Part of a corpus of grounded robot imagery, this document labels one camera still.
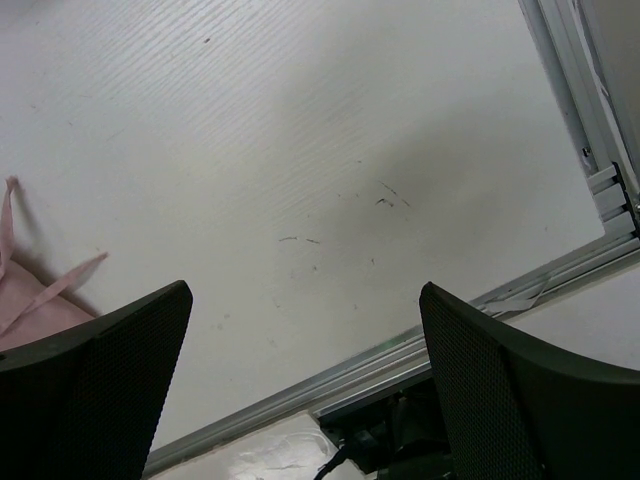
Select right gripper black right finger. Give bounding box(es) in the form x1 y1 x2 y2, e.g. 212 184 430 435
419 283 639 479

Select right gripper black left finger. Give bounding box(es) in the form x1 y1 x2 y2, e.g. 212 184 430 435
1 280 193 480

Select pink trousers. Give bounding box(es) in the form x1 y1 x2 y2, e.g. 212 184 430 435
1 176 108 351

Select aluminium table frame rail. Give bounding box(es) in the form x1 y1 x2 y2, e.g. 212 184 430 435
143 1 639 479

